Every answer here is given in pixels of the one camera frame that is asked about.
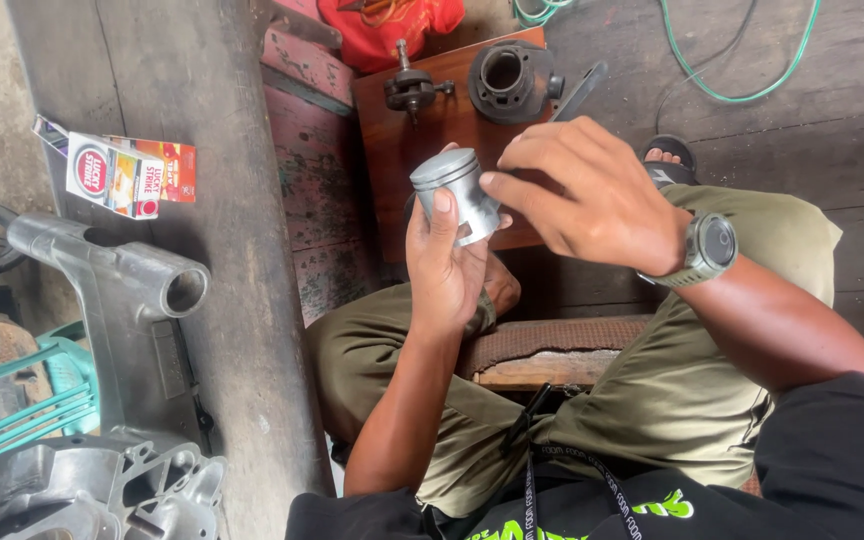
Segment grey metal bar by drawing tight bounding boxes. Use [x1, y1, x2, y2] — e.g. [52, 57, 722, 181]
[267, 0, 343, 50]

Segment person's left hand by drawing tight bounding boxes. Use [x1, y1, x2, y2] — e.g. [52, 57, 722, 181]
[404, 142, 523, 339]

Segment red cloth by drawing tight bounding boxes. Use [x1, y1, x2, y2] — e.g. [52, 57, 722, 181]
[317, 0, 467, 75]

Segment olive green trousers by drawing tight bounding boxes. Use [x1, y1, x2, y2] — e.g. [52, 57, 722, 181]
[304, 183, 844, 519]

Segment worn pink wooden bench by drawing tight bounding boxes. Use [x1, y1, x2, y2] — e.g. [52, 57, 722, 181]
[259, 0, 384, 327]

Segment black lanyard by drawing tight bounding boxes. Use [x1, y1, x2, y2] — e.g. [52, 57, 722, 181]
[499, 382, 643, 540]

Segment green hose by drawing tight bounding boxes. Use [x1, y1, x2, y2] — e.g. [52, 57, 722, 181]
[510, 0, 823, 105]

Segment black printed shirt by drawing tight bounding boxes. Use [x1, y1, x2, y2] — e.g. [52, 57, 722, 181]
[285, 372, 864, 540]

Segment black tool handle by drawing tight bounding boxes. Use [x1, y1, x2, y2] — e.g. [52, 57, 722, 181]
[548, 60, 610, 123]

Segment orange cigarette pack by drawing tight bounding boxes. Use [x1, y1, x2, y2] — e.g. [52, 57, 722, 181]
[105, 135, 198, 205]

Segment grey green wristwatch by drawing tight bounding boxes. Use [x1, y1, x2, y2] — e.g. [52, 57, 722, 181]
[636, 210, 741, 290]

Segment brown wooden board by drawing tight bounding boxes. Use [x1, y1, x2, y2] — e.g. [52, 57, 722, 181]
[351, 27, 564, 264]

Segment black sandal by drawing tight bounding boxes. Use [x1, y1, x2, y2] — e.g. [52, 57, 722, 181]
[640, 135, 700, 189]

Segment wooden stool with brown cushion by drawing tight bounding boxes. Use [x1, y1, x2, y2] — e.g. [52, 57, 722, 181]
[456, 315, 654, 393]

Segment person's right hand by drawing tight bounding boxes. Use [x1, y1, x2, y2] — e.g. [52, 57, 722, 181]
[479, 116, 694, 279]

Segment dark metal crankshaft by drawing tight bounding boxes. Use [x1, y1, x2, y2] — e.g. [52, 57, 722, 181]
[383, 39, 456, 125]

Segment small purple wrapper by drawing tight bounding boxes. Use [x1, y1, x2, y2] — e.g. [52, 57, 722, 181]
[32, 114, 71, 159]

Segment grey metal crankcase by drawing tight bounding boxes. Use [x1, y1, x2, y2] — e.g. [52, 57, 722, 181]
[0, 427, 228, 540]

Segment thin black cable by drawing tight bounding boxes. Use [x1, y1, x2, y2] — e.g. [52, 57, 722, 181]
[654, 0, 767, 136]

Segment silver metal piston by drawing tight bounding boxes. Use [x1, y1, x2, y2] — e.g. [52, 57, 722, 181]
[409, 147, 502, 249]

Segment grey wooden plank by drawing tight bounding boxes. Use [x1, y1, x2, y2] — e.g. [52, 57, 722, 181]
[4, 0, 336, 540]

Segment black engine cylinder block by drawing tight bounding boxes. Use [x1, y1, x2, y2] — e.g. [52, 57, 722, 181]
[468, 39, 565, 126]

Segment white red cigarette pack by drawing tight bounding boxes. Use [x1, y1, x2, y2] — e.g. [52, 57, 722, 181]
[66, 132, 165, 221]

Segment teal plastic crate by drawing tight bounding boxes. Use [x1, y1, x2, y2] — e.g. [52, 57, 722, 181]
[0, 322, 101, 474]

